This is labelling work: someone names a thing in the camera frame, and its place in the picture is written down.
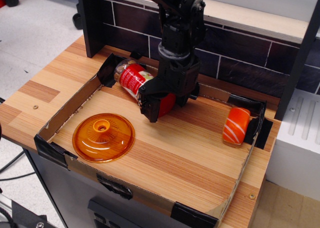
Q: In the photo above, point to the orange transparent pot lid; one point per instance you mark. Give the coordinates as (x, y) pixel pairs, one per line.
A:
(103, 137)

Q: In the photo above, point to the white grooved side cabinet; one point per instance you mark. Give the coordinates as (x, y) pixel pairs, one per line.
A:
(295, 159)

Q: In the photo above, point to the salmon sushi toy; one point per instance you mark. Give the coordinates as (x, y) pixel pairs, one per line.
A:
(236, 125)

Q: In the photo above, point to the dark brick-pattern shelf unit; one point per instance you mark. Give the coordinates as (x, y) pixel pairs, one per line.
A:
(262, 52)

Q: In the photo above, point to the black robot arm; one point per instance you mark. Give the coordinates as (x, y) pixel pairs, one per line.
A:
(183, 29)

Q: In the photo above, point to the black equipment with bolt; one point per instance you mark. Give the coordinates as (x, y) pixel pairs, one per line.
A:
(13, 215)

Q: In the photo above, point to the black caster wheel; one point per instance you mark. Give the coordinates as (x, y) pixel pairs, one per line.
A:
(77, 20)

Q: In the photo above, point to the cardboard fence with black tape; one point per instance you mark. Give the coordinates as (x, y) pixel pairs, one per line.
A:
(179, 173)

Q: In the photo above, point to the red-capped spice bottle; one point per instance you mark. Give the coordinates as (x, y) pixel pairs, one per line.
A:
(132, 76)

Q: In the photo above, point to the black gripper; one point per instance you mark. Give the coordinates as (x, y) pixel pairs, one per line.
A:
(173, 77)

